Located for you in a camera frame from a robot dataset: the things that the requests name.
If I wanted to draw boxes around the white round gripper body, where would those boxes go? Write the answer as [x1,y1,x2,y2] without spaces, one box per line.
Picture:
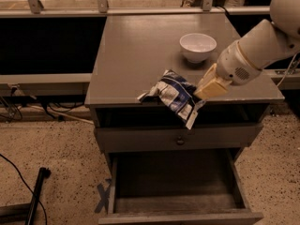
[217,40,262,85]

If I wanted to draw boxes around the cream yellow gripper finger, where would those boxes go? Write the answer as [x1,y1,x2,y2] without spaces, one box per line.
[193,64,232,100]

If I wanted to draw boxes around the blue white chip bag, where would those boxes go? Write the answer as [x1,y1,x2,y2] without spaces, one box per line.
[138,70,206,129]

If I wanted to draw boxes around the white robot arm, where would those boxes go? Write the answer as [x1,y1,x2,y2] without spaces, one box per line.
[194,0,300,100]

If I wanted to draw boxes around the grey upper drawer with knob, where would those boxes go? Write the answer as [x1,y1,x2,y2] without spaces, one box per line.
[95,123,263,153]

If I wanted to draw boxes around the grey wooden drawer cabinet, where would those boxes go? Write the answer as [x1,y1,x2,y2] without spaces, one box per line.
[83,13,285,225]

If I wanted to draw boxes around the grey open lower drawer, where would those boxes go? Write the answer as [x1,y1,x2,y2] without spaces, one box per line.
[98,149,263,225]

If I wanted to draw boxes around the white ceramic bowl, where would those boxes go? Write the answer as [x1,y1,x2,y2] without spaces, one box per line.
[179,33,217,64]

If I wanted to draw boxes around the grey metal railing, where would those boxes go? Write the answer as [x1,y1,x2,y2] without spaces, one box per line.
[0,0,273,19]

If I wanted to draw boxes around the blue tape cross mark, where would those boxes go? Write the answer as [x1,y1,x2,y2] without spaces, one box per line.
[95,178,112,213]

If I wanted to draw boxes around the black metal stand leg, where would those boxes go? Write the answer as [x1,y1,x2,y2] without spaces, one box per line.
[0,167,51,225]

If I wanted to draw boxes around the tangled cables under railing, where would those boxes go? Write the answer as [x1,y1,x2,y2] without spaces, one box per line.
[0,86,95,125]

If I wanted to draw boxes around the black floor cable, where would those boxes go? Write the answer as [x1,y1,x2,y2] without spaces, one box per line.
[0,153,49,225]

